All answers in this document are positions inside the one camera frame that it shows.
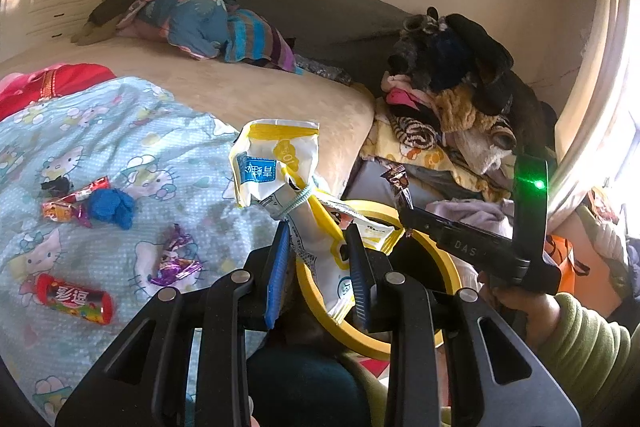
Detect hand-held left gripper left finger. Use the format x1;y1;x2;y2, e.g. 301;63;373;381
55;222;293;427

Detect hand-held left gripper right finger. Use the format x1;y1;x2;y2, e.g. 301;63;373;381
344;223;583;427

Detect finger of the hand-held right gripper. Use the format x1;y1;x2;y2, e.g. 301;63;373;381
398;208;447;249

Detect brown snack wrapper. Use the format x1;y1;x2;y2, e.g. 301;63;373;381
380;161;414;212

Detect yellow rimmed black bin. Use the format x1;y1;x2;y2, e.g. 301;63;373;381
295;199;463;361

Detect purple foil wrapper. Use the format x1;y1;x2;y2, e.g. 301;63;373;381
150;223;204;288

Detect yellow white snack bag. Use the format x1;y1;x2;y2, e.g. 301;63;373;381
228;119;404;326

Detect blue cloth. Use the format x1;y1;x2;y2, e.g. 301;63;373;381
89;188;137;231

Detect red candy tube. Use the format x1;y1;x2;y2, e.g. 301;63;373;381
34;273;115;326

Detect red snack wrapper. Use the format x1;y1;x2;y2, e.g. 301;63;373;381
41;176;112;228

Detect black wrapper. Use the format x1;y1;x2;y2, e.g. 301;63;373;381
40;177;74;200

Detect person's right forearm green sleeve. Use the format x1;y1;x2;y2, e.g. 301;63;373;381
537;292;640;427

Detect person's right hand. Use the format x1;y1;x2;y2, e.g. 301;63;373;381
477;272;561;349

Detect lilac cloth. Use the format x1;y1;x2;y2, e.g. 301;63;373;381
425;197;516;238

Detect grey storage box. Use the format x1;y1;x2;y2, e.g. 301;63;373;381
342;159;401;208

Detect yellow cartoon print blanket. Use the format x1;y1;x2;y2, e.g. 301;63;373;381
360;112;516;202

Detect white cloth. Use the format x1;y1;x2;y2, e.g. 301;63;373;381
575;202;632;279

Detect person's leg dark trousers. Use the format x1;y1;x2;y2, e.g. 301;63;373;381
247;347;391;427

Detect cream curtain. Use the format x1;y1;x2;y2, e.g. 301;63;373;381
550;0;640;228

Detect pile of clothes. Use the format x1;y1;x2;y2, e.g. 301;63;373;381
380;7;557;198

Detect dark patterned cloth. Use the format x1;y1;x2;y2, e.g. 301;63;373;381
295;54;354;86

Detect light blue cartoon print blanket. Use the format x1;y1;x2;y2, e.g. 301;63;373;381
0;76;301;427

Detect beige plush bed cover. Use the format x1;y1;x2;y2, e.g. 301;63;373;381
0;29;376;204

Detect grey bed headboard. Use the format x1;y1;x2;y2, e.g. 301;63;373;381
207;0;421;82

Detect striped blanket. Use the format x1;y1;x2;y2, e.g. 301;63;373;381
225;7;304;75

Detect blue floral quilt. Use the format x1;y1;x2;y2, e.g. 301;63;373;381
117;0;241;60

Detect red blanket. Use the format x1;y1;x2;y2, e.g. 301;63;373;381
0;63;116;120

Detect dark brown blanket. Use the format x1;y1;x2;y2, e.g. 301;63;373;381
70;0;166;46

